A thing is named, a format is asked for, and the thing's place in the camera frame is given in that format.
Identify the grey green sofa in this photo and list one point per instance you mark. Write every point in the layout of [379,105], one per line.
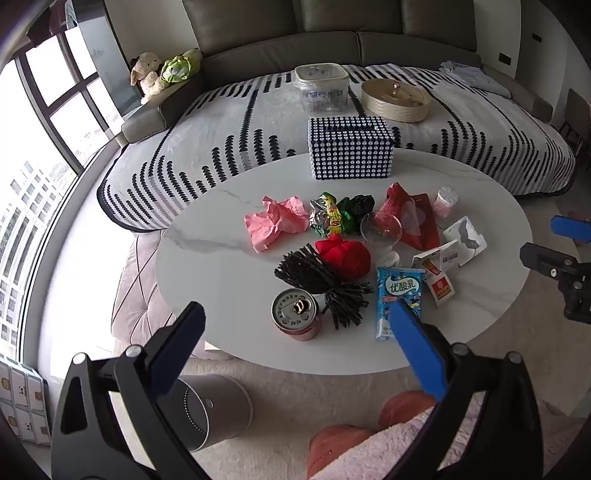
[277,64]

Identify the small pink white cup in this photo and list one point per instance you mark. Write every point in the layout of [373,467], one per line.
[445,203]

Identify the black white beaded tissue box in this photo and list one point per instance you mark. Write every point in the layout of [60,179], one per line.
[351,152]

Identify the dark green plastic bag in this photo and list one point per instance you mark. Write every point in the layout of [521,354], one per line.
[358,207]

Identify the pink paper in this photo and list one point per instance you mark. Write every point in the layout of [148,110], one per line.
[272,221]

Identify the pink quilted floor cushion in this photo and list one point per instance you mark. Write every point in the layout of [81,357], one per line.
[134,295]

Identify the blue milk carton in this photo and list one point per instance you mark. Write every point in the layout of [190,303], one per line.
[399,286]

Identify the red pouch with heart window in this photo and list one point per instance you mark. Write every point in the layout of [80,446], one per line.
[415,217]

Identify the round beige lidded box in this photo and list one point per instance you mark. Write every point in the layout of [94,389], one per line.
[392,108]

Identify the clear glass cup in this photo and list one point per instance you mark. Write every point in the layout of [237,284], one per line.
[381,240]

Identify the beige plush animal toy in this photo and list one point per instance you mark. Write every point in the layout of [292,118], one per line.
[145,69]

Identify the black window frame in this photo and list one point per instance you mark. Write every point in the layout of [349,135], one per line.
[60,101]

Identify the black shredded paper bundle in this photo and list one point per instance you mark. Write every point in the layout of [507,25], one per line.
[304,272]

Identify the person's bare knee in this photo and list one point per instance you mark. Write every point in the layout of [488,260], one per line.
[337,445]
[406,406]

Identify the red plastic bag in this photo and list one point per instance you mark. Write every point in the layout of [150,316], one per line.
[341,256]

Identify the clear plastic lidded container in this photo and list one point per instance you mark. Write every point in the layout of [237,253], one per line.
[321,87]

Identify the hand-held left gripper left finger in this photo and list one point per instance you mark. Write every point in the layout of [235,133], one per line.
[184,337]

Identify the white animal print drawer cabinet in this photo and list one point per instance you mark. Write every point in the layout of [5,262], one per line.
[27,406]

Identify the red drink can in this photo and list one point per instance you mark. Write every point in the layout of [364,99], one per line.
[295,314]

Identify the beige rug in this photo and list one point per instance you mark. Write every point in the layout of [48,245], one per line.
[323,383]

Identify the red white small carton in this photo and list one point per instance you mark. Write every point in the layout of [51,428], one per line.
[441,288]

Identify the dark wooden chair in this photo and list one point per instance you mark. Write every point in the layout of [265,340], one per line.
[577,110]

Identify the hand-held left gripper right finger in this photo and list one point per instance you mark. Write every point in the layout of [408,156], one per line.
[415,350]

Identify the silver green snack wrapper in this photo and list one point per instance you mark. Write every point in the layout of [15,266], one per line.
[323,214]

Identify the torn white cardboard box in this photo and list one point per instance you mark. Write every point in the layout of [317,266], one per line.
[464,235]

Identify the light blue cloth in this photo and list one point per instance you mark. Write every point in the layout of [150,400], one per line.
[475,76]

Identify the white cylindrical trash bin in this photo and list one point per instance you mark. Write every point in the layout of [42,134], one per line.
[221,406]

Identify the green cabbage plush toy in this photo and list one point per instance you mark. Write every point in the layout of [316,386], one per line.
[178,68]

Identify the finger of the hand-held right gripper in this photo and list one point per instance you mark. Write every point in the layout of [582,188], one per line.
[570,227]
[542,258]

